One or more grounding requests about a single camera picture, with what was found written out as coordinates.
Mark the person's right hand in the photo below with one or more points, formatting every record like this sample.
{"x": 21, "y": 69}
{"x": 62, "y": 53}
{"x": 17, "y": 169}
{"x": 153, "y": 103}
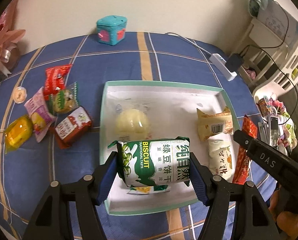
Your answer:
{"x": 291, "y": 220}

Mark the round white bun packet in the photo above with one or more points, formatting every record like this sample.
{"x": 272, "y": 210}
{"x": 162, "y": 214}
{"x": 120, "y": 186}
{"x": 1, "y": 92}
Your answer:
{"x": 131, "y": 123}

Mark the black smartphone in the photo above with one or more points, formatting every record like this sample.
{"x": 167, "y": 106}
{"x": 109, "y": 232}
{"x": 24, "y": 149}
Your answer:
{"x": 273, "y": 130}

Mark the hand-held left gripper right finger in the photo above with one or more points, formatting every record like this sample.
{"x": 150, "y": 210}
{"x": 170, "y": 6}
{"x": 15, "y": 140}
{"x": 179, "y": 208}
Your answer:
{"x": 198, "y": 180}

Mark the brown milk biscuit packet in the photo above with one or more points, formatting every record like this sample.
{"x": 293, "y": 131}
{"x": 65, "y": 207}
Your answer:
{"x": 72, "y": 127}

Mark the white shelf organizer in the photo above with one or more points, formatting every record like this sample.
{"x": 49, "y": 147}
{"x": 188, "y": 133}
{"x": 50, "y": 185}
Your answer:
{"x": 296, "y": 52}

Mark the brown round jar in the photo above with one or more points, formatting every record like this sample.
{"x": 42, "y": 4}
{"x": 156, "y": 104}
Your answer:
{"x": 14, "y": 60}

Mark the pink flower bouquet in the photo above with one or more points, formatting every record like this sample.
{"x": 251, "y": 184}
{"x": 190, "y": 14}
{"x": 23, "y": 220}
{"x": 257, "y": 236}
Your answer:
{"x": 1, "y": 42}

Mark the small clear jelly cup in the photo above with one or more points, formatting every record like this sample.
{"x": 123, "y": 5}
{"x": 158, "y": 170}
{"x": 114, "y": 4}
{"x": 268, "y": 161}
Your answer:
{"x": 20, "y": 94}

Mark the long red cake packet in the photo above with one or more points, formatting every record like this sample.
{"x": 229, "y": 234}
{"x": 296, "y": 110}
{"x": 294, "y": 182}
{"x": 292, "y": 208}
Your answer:
{"x": 241, "y": 165}

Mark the white storage rack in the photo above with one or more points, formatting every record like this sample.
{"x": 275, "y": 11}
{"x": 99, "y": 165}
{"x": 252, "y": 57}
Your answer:
{"x": 250, "y": 45}

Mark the pink snack packet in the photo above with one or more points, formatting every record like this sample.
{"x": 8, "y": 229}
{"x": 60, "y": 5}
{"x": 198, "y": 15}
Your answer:
{"x": 38, "y": 110}

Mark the patterned tape roll stack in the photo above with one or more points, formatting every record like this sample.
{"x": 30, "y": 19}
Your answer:
{"x": 265, "y": 103}

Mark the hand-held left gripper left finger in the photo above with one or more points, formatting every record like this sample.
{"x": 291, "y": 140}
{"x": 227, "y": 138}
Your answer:
{"x": 109, "y": 177}

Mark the small red snack packet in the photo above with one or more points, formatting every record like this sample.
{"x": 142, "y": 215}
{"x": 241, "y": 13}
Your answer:
{"x": 55, "y": 78}

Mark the pile of pink trinkets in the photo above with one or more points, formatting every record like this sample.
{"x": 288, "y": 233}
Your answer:
{"x": 283, "y": 110}

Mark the clear green cookie packet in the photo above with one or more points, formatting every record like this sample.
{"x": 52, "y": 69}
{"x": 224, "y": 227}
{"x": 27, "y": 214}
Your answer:
{"x": 64, "y": 100}

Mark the teal toy box pink bows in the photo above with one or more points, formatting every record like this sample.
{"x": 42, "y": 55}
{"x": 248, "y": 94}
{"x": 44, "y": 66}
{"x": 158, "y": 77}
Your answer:
{"x": 111, "y": 31}

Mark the white printed box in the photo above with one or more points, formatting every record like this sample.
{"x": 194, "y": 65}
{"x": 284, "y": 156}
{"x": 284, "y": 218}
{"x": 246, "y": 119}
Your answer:
{"x": 276, "y": 20}

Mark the blue plaid tablecloth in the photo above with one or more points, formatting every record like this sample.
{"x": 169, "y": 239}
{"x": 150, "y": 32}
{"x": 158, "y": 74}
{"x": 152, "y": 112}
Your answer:
{"x": 163, "y": 62}

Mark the beige orange-printed bread packet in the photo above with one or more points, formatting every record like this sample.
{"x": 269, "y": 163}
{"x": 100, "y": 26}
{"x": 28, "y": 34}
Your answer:
{"x": 213, "y": 125}

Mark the white power strip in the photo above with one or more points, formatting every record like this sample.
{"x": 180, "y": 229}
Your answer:
{"x": 221, "y": 63}

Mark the teal-rimmed white shallow box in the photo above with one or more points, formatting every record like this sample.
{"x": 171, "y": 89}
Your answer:
{"x": 168, "y": 105}

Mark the yellow cake packet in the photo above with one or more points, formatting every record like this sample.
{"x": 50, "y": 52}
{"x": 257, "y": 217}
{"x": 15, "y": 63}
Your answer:
{"x": 18, "y": 132}

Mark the grey phone stand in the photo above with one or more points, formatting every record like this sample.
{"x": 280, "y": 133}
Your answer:
{"x": 262, "y": 130}

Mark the white packet orange print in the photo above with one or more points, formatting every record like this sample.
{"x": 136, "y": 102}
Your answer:
{"x": 220, "y": 160}

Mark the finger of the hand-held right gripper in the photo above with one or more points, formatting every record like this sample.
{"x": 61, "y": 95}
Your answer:
{"x": 243, "y": 140}

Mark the green white biscuit packet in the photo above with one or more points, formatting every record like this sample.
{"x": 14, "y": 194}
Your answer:
{"x": 151, "y": 165}

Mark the teal round object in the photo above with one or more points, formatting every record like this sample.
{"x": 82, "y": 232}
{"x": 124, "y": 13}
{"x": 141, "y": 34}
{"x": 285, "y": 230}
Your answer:
{"x": 258, "y": 3}

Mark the black power adapter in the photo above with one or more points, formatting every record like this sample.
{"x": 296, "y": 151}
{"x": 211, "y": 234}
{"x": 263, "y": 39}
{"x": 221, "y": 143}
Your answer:
{"x": 235, "y": 62}

